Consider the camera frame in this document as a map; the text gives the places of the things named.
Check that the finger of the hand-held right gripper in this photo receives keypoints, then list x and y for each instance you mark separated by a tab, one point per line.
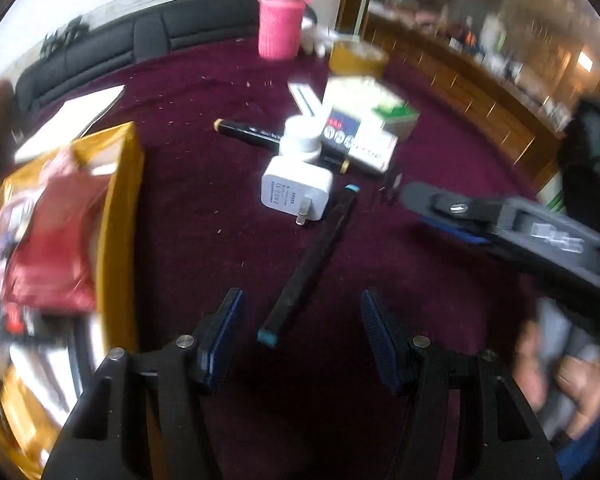
450	207

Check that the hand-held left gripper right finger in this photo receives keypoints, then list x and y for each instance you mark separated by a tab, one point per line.
375	340

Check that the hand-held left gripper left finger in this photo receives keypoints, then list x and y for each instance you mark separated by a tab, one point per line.
227	330

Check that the black marker blue caps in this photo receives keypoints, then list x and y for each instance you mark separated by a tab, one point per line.
310	265

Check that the yellow cardboard box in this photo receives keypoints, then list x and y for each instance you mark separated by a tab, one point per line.
125	240

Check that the red snack packet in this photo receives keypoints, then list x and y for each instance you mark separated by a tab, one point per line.
55	240

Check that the person's right forearm blue sleeve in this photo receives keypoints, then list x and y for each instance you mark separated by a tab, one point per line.
580	447

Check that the person's right hand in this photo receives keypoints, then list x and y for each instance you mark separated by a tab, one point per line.
580	390

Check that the blue white medicine box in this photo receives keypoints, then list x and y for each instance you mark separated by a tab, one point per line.
360	140

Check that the green white medicine box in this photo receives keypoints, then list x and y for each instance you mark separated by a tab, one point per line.
380	100

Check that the wooden cabinet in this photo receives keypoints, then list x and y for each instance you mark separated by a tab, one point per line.
455	75

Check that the white charger adapter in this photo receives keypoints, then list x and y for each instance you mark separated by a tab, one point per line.
295	185

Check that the white pill bottle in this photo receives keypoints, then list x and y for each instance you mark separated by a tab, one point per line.
300	137

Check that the yellow tape roll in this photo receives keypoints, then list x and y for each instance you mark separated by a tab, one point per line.
357	60

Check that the white jug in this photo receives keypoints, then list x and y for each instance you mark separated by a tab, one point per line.
492	35

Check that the long white box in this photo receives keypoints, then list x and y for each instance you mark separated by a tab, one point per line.
305	97

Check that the black snack packet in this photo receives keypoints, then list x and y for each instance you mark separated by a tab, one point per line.
35	330

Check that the black marker beige cap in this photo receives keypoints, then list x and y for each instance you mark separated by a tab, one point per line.
250	132

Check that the white glove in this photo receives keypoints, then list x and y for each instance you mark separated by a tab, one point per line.
317	35

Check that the pink knitted thermos bottle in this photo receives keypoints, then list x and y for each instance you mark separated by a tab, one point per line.
280	25

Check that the white paper pad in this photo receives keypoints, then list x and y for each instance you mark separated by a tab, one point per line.
75	120

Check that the black leather sofa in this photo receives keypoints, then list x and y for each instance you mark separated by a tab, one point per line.
145	42

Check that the black clip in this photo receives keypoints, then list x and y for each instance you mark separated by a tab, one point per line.
56	41
77	26

